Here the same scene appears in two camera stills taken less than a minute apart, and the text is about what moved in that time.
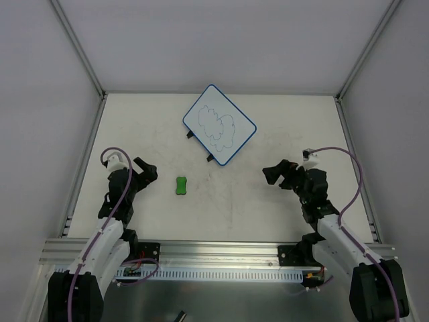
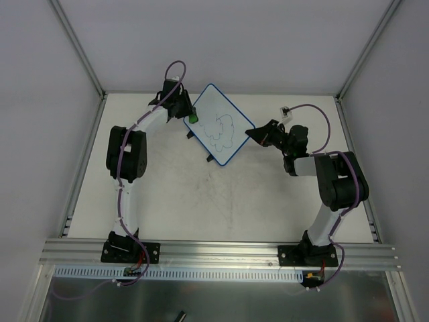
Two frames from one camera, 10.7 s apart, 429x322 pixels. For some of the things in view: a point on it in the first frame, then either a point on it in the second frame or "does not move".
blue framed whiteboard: x=219 y=125 does not move
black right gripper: x=288 y=175 → x=271 y=134
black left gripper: x=138 y=176 → x=184 y=107
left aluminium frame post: x=80 y=49 does not move
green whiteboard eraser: x=181 y=185 → x=193 y=118
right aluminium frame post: x=385 y=23 does not move
